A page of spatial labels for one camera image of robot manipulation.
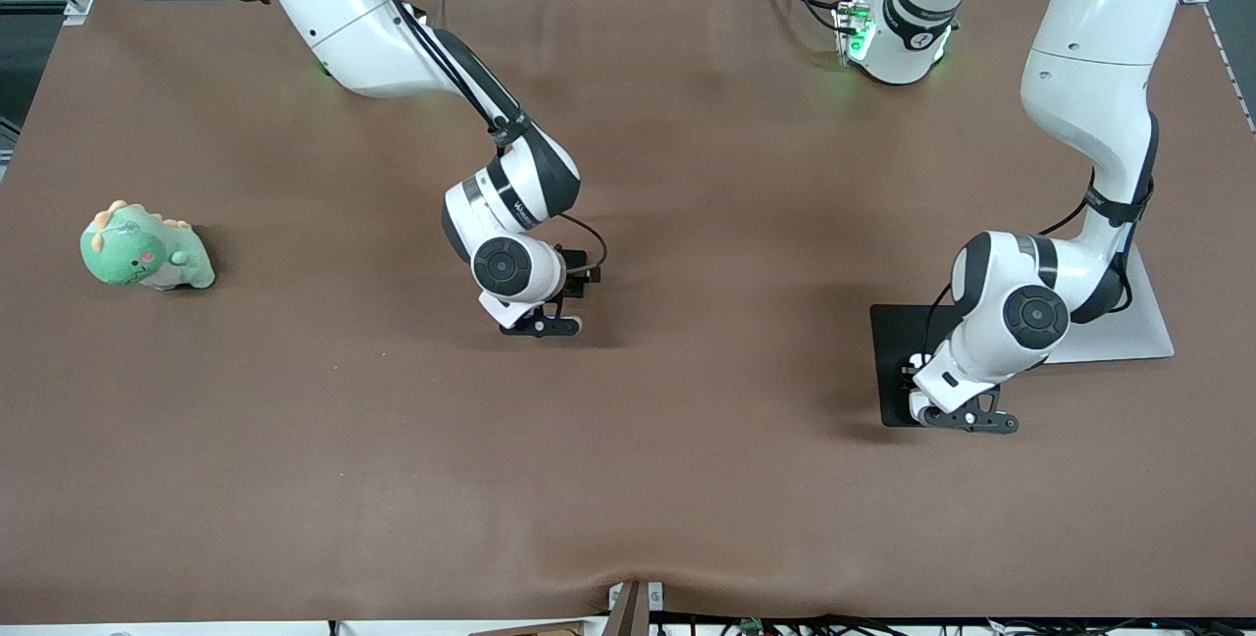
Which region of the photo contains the green dinosaur plush toy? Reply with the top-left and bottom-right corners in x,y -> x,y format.
79,199 -> 217,292

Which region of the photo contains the brown camera mount post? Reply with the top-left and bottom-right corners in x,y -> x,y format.
606,579 -> 666,636

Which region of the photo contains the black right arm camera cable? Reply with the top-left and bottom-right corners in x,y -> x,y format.
334,0 -> 609,276

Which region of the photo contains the silver closed laptop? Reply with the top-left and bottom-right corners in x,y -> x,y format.
1050,248 -> 1177,365

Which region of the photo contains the brown table cover mat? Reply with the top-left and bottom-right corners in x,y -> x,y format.
0,0 -> 1256,623

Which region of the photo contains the black mouse pad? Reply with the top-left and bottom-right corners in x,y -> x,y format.
869,303 -> 983,429

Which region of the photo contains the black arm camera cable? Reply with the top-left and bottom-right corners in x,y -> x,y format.
922,111 -> 1161,362
334,0 -> 609,276

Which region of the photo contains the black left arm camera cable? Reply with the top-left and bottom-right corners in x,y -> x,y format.
922,111 -> 1161,362

